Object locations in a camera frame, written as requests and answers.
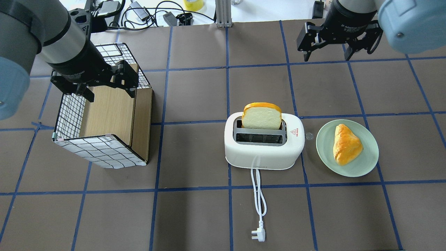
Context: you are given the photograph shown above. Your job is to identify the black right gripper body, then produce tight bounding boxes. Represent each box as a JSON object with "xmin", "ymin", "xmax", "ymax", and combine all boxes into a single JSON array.
[{"xmin": 320, "ymin": 0, "xmax": 377, "ymax": 43}]

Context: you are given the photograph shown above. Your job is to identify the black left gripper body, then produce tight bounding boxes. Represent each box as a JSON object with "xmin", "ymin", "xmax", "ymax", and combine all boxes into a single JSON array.
[{"xmin": 51, "ymin": 42, "xmax": 117, "ymax": 95}]

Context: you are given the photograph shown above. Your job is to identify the white two-slot toaster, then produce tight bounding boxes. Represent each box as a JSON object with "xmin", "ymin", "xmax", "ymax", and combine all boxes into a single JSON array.
[{"xmin": 224, "ymin": 112, "xmax": 305, "ymax": 170}]

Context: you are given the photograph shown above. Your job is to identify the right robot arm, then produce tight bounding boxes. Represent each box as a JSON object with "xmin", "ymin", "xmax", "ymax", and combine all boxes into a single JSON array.
[{"xmin": 297, "ymin": 0, "xmax": 446, "ymax": 61}]

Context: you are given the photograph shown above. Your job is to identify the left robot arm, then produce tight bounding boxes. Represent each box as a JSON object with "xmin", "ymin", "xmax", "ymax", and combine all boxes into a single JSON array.
[{"xmin": 0, "ymin": 0, "xmax": 138, "ymax": 120}]

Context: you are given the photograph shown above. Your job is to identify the black power adapter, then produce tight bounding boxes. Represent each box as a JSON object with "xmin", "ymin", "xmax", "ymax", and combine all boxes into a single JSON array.
[{"xmin": 312, "ymin": 0, "xmax": 325, "ymax": 19}]

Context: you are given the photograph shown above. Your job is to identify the grey power brick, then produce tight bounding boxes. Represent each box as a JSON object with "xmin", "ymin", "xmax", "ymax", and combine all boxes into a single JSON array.
[{"xmin": 130, "ymin": 1, "xmax": 149, "ymax": 21}]

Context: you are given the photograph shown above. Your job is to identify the toast bread slice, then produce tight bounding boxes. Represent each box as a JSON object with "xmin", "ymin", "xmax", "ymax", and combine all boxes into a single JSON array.
[{"xmin": 241, "ymin": 102, "xmax": 282, "ymax": 130}]

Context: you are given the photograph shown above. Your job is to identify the yellow tape roll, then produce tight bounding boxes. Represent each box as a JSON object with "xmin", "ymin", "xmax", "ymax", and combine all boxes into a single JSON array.
[{"xmin": 183, "ymin": 0, "xmax": 204, "ymax": 12}]

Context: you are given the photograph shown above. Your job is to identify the light green plate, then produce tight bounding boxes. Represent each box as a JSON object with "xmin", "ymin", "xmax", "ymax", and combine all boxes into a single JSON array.
[{"xmin": 316, "ymin": 119, "xmax": 379, "ymax": 177}]

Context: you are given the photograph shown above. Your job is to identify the golden triangular pastry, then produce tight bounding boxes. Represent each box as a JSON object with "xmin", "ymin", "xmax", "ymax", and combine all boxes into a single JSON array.
[{"xmin": 333, "ymin": 124, "xmax": 363, "ymax": 166}]

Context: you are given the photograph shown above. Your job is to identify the wire and wood shelf rack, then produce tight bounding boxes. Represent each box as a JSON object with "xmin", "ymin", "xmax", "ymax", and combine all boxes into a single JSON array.
[{"xmin": 52, "ymin": 43, "xmax": 153, "ymax": 169}]

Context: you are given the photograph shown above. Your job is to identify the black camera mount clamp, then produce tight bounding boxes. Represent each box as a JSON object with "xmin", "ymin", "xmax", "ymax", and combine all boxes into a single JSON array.
[{"xmin": 69, "ymin": 0, "xmax": 126, "ymax": 35}]

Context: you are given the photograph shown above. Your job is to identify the aluminium frame post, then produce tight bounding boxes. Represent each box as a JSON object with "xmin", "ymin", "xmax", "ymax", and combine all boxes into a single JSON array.
[{"xmin": 215, "ymin": 0, "xmax": 233, "ymax": 28}]

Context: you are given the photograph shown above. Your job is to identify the white toaster power cable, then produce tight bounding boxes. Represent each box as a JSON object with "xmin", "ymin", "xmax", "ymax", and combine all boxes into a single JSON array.
[{"xmin": 251, "ymin": 167, "xmax": 268, "ymax": 242}]

